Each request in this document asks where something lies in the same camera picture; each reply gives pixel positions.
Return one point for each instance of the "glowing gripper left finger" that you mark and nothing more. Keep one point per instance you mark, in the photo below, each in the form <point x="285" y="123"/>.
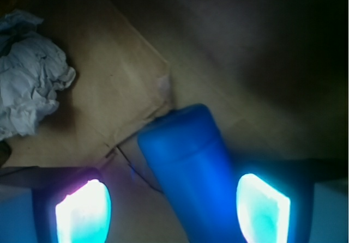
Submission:
<point x="71" y="204"/>

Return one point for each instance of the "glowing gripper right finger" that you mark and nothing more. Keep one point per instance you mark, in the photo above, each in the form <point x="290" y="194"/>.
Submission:
<point x="274" y="202"/>

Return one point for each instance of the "blue plastic bottle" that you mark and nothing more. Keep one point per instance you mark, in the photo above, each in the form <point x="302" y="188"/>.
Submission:
<point x="187" y="154"/>

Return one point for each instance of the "brown paper bag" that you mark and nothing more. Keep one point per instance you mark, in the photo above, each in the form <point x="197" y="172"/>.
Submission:
<point x="274" y="74"/>

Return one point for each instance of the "crumpled white paper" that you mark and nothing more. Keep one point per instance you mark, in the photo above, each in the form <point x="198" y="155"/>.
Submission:
<point x="33" y="70"/>

